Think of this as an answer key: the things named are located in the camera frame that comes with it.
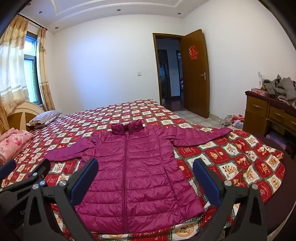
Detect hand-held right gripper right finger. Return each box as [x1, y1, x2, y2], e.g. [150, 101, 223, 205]
[192, 158, 270, 241]

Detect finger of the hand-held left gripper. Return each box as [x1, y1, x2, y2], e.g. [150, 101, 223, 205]
[9, 159, 51, 192]
[0, 159, 17, 179]

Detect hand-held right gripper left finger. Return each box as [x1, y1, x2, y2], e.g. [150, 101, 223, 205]
[23, 158, 99, 241]

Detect magenta puffer jacket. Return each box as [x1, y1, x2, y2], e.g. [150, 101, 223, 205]
[43, 119, 233, 234]

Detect clothes heap on floor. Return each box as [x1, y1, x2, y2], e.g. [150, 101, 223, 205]
[221, 114, 245, 129]

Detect pile of grey clothes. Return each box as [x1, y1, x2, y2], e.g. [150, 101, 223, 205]
[262, 75, 296, 101]

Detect pink floral quilt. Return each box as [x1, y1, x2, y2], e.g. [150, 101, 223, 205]
[0, 127, 35, 166]

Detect red printed bed blanket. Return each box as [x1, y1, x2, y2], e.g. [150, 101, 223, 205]
[0, 99, 285, 241]

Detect striped pillow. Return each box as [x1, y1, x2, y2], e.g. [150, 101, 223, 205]
[26, 110, 62, 129]

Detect wooden headboard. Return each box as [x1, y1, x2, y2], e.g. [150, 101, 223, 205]
[6, 100, 45, 131]

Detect brown wooden dresser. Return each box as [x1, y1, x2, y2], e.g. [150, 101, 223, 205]
[244, 91, 296, 161]

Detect brown wooden door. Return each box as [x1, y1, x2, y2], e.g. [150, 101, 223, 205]
[180, 29, 210, 119]

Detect beige patterned curtain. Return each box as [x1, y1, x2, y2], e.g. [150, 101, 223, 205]
[36, 27, 56, 111]
[0, 14, 29, 135]

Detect window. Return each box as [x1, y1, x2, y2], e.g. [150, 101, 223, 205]
[23, 34, 43, 105]

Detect pink box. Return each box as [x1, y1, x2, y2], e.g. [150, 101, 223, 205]
[251, 87, 270, 98]

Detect red paper door decoration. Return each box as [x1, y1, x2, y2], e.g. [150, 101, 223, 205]
[188, 46, 199, 60]

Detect brown door frame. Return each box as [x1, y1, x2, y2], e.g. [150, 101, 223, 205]
[152, 33, 184, 110]

